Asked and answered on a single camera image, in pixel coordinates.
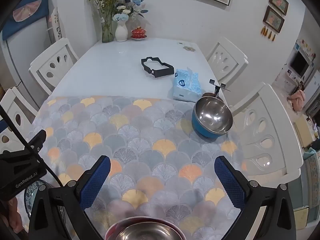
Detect black plastic frame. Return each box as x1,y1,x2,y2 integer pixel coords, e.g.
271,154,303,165
141,57,175,79

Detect blue patterned white plate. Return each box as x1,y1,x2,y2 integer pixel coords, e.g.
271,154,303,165
23,179,66,224

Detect blue and white flowers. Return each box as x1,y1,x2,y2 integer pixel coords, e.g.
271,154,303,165
112,0,149,23

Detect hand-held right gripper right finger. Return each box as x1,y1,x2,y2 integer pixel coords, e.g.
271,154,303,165
214,156,297,240

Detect white ceramic vase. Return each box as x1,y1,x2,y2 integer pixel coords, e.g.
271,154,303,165
115,21,129,42

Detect black cable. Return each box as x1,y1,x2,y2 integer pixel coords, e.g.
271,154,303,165
0,104,62,188

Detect red steel bowl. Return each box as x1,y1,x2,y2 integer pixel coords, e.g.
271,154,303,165
104,217,187,240

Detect scallop patterned table mat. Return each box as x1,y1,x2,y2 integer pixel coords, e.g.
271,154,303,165
24,95,248,240

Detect black clip stand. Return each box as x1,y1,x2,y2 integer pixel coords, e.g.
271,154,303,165
209,79,231,98

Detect black screen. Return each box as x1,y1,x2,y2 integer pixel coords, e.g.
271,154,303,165
289,51,310,77

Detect red lidded teacup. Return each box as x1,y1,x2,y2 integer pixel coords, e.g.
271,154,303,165
131,26,146,39

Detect blue tissue pack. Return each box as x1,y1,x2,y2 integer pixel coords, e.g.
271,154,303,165
172,67,202,103

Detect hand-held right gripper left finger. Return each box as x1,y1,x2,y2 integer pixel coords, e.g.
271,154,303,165
29,155,111,240

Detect person's left hand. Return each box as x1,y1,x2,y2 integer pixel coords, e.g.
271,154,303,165
7,197,27,233

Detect white refrigerator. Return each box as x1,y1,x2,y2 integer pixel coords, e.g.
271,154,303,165
0,15,54,98

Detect glass vase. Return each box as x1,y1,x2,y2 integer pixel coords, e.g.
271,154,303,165
98,9,114,43

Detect blue steel bowl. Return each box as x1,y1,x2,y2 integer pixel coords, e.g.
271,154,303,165
191,96,233,138

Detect white dining chair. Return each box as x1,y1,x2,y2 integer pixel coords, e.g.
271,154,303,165
206,39,249,90
228,82,304,189
28,37,80,96
0,87,41,157

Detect blue fan print cloth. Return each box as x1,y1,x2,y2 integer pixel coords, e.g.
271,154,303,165
2,0,51,41

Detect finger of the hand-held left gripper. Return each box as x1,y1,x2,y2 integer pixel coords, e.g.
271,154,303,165
24,129,47,153

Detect yellow tassels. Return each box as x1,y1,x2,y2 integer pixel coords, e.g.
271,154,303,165
261,26,277,41

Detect small brown framed picture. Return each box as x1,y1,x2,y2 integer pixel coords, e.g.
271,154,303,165
262,5,285,33
269,0,289,16

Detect brown bowl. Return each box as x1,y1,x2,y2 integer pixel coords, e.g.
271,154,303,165
201,92,225,103

